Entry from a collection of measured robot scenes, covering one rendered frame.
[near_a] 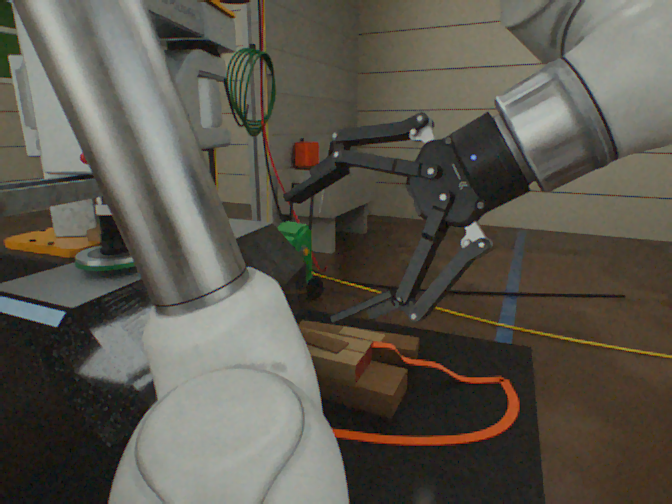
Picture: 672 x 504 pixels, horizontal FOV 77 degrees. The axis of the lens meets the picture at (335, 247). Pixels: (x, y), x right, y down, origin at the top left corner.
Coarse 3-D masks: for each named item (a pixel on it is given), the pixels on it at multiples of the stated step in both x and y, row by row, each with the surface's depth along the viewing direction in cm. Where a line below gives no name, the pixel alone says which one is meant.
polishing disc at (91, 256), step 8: (88, 248) 134; (96, 248) 134; (80, 256) 125; (88, 256) 125; (96, 256) 125; (104, 256) 125; (112, 256) 125; (120, 256) 125; (128, 256) 125; (88, 264) 121; (96, 264) 121; (104, 264) 121; (112, 264) 121
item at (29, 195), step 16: (80, 176) 122; (0, 192) 85; (16, 192) 89; (32, 192) 93; (48, 192) 97; (64, 192) 102; (80, 192) 107; (96, 192) 113; (16, 208) 89; (32, 208) 93
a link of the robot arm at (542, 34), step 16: (512, 0) 39; (528, 0) 38; (544, 0) 36; (560, 0) 36; (576, 0) 35; (512, 16) 40; (528, 16) 38; (544, 16) 37; (560, 16) 37; (512, 32) 41; (528, 32) 39; (544, 32) 38; (560, 32) 37; (528, 48) 42; (544, 48) 39; (560, 48) 37
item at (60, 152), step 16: (16, 16) 105; (32, 48) 107; (32, 64) 108; (32, 80) 109; (48, 80) 109; (32, 96) 110; (48, 96) 110; (48, 112) 111; (48, 128) 112; (64, 128) 111; (48, 144) 113; (64, 144) 113; (48, 160) 115; (64, 160) 114; (80, 160) 113
